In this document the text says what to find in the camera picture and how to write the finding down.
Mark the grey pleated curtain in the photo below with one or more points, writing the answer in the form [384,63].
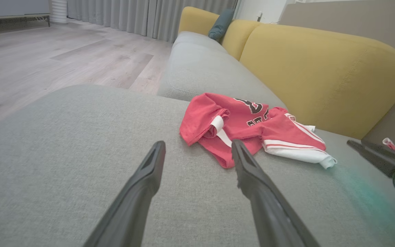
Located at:
[149,17]

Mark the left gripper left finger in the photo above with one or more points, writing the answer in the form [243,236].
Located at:
[135,192]

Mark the red basketball jersey white trim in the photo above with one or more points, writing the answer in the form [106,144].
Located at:
[245,130]

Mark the wide grey sofa seat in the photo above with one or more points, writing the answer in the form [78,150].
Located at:
[81,154]

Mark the long yellow sofa backrest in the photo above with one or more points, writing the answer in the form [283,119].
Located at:
[321,75]

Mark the red white crumpled garment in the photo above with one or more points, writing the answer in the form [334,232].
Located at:
[391,144]

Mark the yellow sofa armrest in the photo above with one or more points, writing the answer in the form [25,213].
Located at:
[194,20]

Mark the short yellow sofa backrest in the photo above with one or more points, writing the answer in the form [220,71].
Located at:
[238,37]

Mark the white ribbed planter pot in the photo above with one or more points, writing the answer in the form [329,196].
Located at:
[58,12]

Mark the small grey sofa seat cushion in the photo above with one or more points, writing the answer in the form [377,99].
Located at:
[190,37]

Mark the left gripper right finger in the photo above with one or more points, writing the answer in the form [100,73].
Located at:
[266,206]

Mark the teal throw pillow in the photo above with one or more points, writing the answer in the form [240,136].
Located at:
[221,24]

